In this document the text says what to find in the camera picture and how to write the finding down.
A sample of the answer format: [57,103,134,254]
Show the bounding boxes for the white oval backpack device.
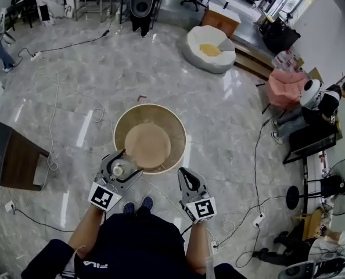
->
[299,79,322,109]
[278,257,345,279]

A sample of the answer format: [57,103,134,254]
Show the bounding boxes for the wooden cabinet white top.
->
[201,1,242,39]

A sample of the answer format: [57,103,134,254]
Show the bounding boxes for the white marble pattern cabinet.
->
[35,0,67,26]

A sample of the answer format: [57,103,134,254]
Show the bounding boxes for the small clear bottle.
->
[110,156,138,181]

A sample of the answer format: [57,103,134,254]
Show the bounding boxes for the black power cable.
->
[15,16,115,68]
[253,109,281,214]
[215,195,288,269]
[12,208,74,234]

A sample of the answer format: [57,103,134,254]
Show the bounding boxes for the person's left forearm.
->
[67,204,106,260]

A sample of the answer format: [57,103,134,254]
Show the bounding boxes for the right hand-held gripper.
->
[177,167,217,223]

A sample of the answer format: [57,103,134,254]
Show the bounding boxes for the person's navy t-shirt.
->
[20,206,249,279]

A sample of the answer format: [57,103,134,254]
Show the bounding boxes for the white flower-shaped bean bag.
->
[180,24,237,74]

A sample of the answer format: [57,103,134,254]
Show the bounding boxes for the person's right forearm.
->
[185,220,210,276]

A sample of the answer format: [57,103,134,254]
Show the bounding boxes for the black pedestal fan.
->
[285,158,345,217]

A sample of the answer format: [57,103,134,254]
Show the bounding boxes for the person's left white strap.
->
[71,244,87,273]

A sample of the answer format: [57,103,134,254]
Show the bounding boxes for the pink armchair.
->
[261,68,309,119]

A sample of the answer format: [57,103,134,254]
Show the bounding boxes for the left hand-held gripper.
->
[87,149,145,213]

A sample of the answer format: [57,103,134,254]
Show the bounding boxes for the small black standing fan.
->
[279,8,300,23]

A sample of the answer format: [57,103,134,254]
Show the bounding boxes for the grey looped cable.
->
[73,88,106,124]

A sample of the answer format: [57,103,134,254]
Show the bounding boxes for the brown cardboard box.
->
[307,67,325,84]

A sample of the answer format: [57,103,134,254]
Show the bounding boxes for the grey oval backpack device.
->
[131,0,155,19]

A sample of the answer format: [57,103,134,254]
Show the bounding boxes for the black frame table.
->
[282,123,339,214]

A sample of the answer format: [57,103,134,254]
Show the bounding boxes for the wooden stool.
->
[290,207,326,241]

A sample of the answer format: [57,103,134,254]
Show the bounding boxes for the pack of large water bottles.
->
[272,49,299,73]

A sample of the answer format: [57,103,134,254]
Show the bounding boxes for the person's right blue clog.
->
[139,195,154,212]

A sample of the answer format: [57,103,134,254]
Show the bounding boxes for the dark wooden side table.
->
[0,115,51,192]

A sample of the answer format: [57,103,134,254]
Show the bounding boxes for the wooden platform steps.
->
[229,35,275,80]

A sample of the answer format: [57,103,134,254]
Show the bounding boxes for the yellow round cushion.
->
[199,43,222,56]

